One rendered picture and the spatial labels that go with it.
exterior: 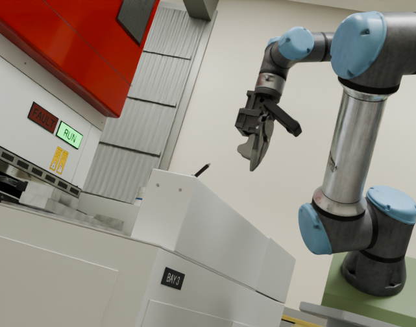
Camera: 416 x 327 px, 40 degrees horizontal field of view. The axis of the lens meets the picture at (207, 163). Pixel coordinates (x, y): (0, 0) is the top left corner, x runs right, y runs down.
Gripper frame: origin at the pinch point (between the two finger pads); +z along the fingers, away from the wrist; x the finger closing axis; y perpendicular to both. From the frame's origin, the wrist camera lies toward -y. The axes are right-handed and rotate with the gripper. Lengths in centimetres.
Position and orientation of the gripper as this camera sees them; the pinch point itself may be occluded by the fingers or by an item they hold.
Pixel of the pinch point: (255, 167)
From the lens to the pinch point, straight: 144.8
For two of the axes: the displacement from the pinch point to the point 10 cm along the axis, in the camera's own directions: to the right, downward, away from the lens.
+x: -3.4, -3.2, -8.9
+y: -9.0, -1.7, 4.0
